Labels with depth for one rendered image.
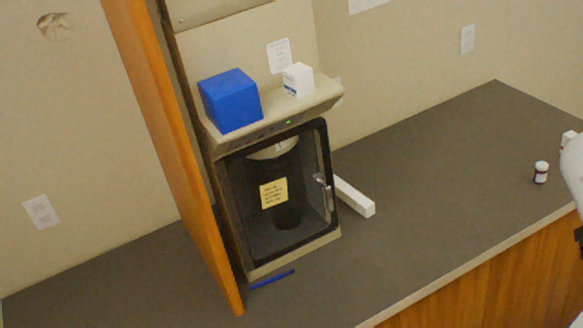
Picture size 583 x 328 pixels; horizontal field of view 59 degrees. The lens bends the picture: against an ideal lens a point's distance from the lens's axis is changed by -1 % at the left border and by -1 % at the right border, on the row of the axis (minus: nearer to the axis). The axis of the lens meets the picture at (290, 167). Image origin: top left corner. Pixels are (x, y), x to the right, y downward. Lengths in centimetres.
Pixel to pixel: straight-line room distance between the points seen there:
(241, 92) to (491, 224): 91
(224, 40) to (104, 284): 91
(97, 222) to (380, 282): 92
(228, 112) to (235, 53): 15
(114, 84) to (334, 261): 82
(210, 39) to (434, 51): 118
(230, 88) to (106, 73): 57
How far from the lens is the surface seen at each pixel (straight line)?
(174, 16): 109
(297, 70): 116
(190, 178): 114
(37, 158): 164
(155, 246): 176
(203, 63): 114
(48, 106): 157
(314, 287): 150
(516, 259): 181
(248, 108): 109
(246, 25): 115
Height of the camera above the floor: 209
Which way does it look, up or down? 37 degrees down
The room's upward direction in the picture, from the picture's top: 11 degrees counter-clockwise
